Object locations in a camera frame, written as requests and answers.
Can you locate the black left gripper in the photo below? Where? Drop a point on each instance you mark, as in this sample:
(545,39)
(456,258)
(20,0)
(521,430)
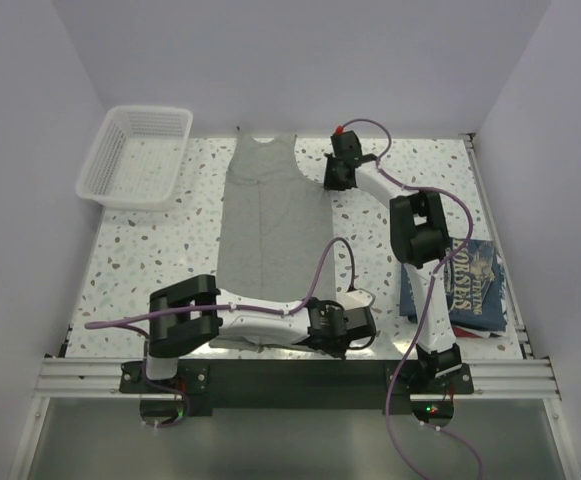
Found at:
(338,350)

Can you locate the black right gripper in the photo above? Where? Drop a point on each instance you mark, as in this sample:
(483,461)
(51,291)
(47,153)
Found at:
(329,183)

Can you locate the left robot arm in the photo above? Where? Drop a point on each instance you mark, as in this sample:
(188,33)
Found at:
(192,313)

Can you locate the white plastic basket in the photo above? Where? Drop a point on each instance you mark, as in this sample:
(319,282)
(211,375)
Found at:
(136,157)

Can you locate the grey tank top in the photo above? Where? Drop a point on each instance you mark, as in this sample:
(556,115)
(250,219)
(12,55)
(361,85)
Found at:
(275,226)

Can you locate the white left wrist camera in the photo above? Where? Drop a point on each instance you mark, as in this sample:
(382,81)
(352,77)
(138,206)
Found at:
(354,299)

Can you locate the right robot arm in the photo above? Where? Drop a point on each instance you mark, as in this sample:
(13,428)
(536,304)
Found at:
(419,239)

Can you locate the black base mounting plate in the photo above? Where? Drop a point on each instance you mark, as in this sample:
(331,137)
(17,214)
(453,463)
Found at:
(201,386)

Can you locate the folded blue printed tank top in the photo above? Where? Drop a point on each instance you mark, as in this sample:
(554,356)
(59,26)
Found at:
(474,288)

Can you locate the aluminium rail frame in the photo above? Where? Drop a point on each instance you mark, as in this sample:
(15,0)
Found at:
(89,364)

